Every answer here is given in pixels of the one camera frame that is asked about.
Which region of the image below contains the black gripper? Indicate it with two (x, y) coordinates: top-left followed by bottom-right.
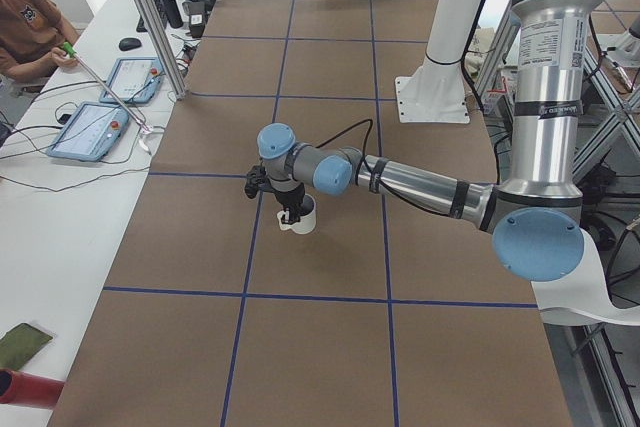
(271, 181), (305, 225)

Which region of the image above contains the white mug grey inside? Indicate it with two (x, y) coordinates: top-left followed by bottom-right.
(276, 194), (316, 235)

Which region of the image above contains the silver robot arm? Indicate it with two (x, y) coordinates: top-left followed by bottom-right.
(244, 0), (603, 282)

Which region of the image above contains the upper teach pendant blue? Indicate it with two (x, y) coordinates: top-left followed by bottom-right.
(106, 57), (164, 105)

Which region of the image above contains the teach pendant blue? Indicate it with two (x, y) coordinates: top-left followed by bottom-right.
(46, 102), (129, 162)
(106, 57), (164, 105)

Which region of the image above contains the lower teach pendant blue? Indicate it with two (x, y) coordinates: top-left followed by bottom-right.
(46, 102), (129, 162)

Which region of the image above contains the black water bottle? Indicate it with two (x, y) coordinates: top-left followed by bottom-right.
(161, 0), (184, 29)

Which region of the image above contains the black computer mouse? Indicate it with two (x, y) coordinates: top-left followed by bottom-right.
(118, 37), (142, 52)

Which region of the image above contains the metal grabber stick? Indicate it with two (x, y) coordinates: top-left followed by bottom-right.
(61, 41), (154, 135)

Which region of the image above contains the white chair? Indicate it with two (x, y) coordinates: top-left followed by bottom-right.
(531, 230), (639, 326)

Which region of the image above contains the green bean bag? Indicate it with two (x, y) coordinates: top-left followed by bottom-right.
(1, 323), (53, 371)

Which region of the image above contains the person in brown shirt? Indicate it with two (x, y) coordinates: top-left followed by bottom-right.
(1, 0), (79, 84)

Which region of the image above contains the red cylinder bottle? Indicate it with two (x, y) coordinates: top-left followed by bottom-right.
(1, 369), (65, 410)

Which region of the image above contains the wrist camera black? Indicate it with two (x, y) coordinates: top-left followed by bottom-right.
(244, 165), (270, 199)

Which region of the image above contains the aluminium frame post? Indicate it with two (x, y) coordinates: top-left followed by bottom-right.
(134, 0), (186, 100)

